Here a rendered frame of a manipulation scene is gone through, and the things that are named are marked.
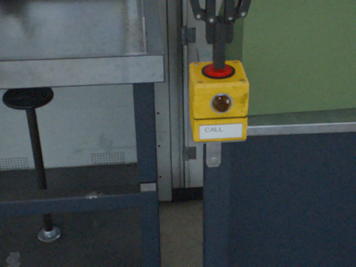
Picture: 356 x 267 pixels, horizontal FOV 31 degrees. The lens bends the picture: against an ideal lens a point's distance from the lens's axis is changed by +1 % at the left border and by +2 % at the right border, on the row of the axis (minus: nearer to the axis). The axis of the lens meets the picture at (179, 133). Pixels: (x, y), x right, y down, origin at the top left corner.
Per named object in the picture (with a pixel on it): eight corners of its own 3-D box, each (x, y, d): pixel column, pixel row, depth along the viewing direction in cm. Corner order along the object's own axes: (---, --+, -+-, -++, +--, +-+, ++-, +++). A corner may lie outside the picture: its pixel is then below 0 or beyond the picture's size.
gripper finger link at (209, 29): (215, 10, 89) (193, 11, 89) (214, 44, 91) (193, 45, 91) (213, 6, 90) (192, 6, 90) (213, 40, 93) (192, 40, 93)
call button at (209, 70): (233, 83, 93) (233, 73, 93) (206, 84, 93) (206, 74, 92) (229, 71, 97) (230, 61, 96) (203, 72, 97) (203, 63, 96)
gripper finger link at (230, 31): (223, 5, 90) (245, 4, 90) (223, 39, 93) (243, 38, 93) (225, 9, 89) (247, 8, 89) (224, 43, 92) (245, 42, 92)
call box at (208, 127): (247, 142, 96) (250, 81, 91) (193, 145, 96) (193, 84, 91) (238, 115, 103) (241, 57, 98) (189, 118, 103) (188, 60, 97)
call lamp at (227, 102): (233, 117, 92) (235, 96, 91) (210, 118, 92) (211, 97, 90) (232, 112, 94) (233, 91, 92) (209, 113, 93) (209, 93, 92)
